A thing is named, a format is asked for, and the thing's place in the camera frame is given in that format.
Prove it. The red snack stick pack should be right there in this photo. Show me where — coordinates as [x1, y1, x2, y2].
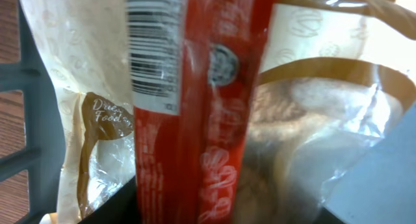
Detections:
[125, 0, 274, 223]

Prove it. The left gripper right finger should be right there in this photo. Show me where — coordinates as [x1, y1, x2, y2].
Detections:
[313, 208, 345, 224]

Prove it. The grey plastic mesh basket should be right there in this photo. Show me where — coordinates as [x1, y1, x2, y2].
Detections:
[1, 0, 65, 223]

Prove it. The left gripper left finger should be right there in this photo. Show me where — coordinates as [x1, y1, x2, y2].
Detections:
[79, 177, 142, 224]

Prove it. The beige dried food bag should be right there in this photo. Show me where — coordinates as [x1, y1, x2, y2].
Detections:
[20, 0, 415, 223]

